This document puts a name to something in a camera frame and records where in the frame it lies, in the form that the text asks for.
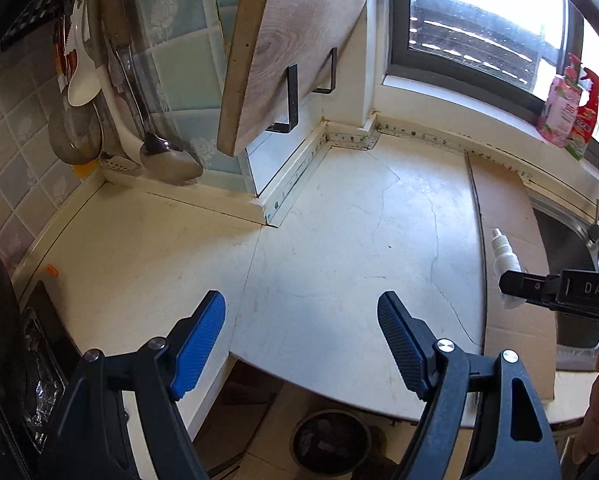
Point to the stainless steel sink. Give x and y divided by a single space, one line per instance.
567 246

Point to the red spray bottle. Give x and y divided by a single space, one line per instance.
586 118

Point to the steel ladle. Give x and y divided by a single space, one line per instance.
166 160

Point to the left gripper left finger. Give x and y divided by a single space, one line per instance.
191 341

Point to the wooden cutting board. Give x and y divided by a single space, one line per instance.
281 51

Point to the pink detergent pouch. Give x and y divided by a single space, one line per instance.
558 114

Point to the small white dropper bottle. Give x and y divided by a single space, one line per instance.
505 260

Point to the person's right hand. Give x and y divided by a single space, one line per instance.
587 440

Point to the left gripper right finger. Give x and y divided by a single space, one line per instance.
412 344

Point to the brown cardboard sheet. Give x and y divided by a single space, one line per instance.
512 241

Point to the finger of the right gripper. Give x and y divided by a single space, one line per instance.
518 288

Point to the white plastic spoon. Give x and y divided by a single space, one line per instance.
83 85

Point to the steel strainer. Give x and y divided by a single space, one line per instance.
75 133

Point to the black gas stove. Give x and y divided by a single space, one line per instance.
37 360

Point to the round trash bin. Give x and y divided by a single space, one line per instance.
330 443

